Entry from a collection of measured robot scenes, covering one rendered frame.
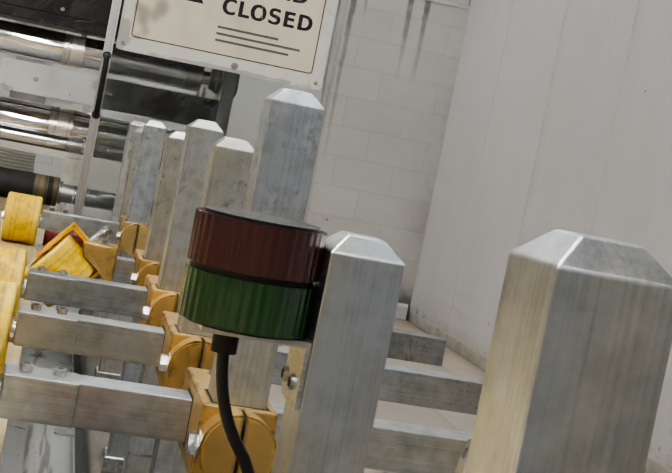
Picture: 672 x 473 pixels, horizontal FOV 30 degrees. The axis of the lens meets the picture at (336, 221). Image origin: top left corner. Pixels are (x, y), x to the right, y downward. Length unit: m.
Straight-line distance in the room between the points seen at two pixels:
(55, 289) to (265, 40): 1.59
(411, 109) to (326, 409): 8.96
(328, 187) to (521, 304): 9.05
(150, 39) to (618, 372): 2.54
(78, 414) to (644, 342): 0.58
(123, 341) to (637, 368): 0.81
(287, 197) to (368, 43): 8.64
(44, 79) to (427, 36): 6.88
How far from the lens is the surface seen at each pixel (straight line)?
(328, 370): 0.56
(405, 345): 1.41
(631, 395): 0.33
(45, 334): 1.10
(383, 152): 9.46
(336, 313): 0.56
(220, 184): 1.05
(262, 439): 0.80
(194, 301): 0.55
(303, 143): 0.80
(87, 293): 1.35
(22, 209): 2.07
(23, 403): 0.85
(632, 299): 0.32
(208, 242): 0.54
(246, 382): 0.82
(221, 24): 2.85
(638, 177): 6.40
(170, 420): 0.86
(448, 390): 1.16
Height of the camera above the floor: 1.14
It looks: 3 degrees down
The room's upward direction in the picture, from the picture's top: 11 degrees clockwise
